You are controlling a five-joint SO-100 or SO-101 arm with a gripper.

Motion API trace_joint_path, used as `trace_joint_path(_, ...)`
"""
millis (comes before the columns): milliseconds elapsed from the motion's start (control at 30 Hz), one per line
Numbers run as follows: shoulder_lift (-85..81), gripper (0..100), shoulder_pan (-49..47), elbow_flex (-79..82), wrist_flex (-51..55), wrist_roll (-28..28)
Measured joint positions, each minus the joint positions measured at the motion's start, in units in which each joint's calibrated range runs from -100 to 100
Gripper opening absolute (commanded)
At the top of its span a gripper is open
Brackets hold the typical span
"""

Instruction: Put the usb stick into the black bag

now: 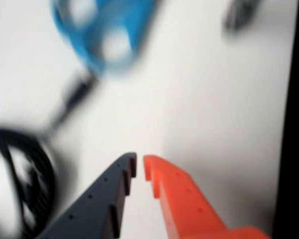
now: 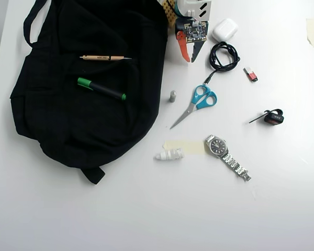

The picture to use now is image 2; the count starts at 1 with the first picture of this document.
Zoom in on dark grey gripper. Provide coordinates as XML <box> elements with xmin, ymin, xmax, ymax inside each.
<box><xmin>175</xmin><ymin>16</ymin><xmax>206</xmax><ymax>63</ymax></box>

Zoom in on red black usb stick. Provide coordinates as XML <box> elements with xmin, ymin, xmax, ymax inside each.
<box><xmin>243</xmin><ymin>66</ymin><xmax>259</xmax><ymax>83</ymax></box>

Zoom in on black fabric bag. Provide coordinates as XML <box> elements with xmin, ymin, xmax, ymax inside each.
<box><xmin>9</xmin><ymin>0</ymin><xmax>170</xmax><ymax>185</ymax></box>

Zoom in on white earbuds case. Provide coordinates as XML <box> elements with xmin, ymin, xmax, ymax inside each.
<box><xmin>212</xmin><ymin>17</ymin><xmax>238</xmax><ymax>42</ymax></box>

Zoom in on yellow perforated block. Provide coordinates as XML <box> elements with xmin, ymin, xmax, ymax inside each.
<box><xmin>161</xmin><ymin>0</ymin><xmax>178</xmax><ymax>27</ymax></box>

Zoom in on beige wooden pen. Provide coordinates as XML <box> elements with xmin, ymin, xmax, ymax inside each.
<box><xmin>80</xmin><ymin>54</ymin><xmax>133</xmax><ymax>61</ymax></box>

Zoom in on black marker with green cap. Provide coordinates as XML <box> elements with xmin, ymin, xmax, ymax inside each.
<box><xmin>77</xmin><ymin>77</ymin><xmax>127</xmax><ymax>101</ymax></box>

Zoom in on long beige tape strip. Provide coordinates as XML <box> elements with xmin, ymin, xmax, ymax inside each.
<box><xmin>163</xmin><ymin>140</ymin><xmax>207</xmax><ymax>155</ymax></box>

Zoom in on silver steel wristwatch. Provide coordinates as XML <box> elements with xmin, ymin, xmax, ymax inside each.
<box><xmin>205</xmin><ymin>134</ymin><xmax>252</xmax><ymax>182</ymax></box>

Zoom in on white ribbed plug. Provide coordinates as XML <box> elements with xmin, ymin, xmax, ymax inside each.
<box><xmin>153</xmin><ymin>147</ymin><xmax>185</xmax><ymax>162</ymax></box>

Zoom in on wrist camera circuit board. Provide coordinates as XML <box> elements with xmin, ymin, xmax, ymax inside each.
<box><xmin>182</xmin><ymin>19</ymin><xmax>209</xmax><ymax>43</ymax></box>

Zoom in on black coiled usb cable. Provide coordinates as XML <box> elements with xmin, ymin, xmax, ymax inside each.
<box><xmin>203</xmin><ymin>41</ymin><xmax>241</xmax><ymax>86</ymax></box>

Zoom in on blue handled scissors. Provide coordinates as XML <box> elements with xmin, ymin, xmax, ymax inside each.
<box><xmin>169</xmin><ymin>85</ymin><xmax>218</xmax><ymax>130</ymax></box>

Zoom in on black red strap buckle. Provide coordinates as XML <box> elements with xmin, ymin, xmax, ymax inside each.
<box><xmin>248</xmin><ymin>108</ymin><xmax>285</xmax><ymax>126</ymax></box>

